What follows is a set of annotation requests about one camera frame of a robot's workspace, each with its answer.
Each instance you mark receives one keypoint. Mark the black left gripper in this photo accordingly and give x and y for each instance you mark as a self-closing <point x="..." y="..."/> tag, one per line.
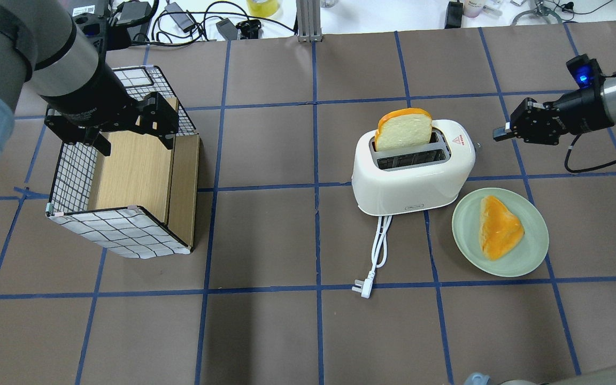
<point x="90" y="97"/>

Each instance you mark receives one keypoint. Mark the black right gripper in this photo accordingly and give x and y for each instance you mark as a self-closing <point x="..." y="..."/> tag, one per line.
<point x="582" y="109"/>

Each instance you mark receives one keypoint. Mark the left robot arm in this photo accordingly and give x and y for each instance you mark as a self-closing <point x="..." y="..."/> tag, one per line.
<point x="63" y="57"/>

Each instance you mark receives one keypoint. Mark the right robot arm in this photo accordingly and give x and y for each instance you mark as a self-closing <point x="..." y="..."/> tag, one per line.
<point x="592" y="107"/>

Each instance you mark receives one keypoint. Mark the bread slice in toaster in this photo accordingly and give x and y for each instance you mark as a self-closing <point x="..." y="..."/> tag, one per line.
<point x="406" y="127"/>

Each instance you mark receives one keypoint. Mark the white toaster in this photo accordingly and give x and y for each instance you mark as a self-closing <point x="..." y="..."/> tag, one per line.
<point x="416" y="178"/>

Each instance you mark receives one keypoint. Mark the orange bread slice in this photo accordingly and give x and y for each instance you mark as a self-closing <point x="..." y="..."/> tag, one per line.
<point x="500" y="231"/>

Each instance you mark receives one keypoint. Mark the green plate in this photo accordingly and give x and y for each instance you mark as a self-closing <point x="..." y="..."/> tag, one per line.
<point x="525" y="257"/>

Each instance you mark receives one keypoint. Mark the black power adapter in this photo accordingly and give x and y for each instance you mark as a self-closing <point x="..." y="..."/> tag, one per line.
<point x="454" y="15"/>

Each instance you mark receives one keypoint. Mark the yellow tape roll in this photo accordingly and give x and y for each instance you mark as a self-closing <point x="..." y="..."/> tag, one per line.
<point x="263" y="8"/>

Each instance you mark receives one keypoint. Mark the white power plug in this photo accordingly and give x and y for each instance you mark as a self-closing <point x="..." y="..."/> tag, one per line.
<point x="363" y="287"/>

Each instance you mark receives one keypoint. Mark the wire basket with wooden panels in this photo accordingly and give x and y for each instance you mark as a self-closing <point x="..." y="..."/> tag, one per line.
<point x="94" y="191"/>

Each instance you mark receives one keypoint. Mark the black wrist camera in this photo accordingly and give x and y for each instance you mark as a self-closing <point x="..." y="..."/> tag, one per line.
<point x="585" y="71"/>

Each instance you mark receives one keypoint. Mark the aluminium frame post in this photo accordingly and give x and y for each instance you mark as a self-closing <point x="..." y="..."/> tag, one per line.
<point x="308" y="21"/>

